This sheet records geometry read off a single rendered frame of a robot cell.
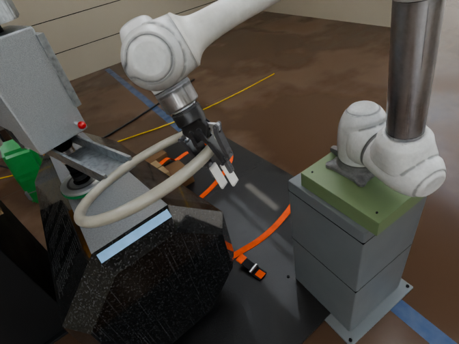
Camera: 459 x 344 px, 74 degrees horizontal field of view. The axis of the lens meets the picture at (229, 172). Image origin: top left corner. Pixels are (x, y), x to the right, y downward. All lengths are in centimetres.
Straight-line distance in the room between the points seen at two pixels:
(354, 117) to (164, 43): 76
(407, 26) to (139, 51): 56
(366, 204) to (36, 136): 124
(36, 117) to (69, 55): 516
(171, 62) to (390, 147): 69
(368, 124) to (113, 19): 586
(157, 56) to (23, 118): 90
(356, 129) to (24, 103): 117
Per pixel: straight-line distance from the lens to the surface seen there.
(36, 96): 135
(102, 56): 659
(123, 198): 147
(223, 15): 61
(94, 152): 137
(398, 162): 100
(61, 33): 643
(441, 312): 203
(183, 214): 137
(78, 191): 155
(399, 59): 85
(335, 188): 122
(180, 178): 71
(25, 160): 323
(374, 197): 121
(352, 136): 113
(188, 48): 57
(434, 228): 235
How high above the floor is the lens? 171
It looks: 39 degrees down
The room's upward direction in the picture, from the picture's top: 13 degrees counter-clockwise
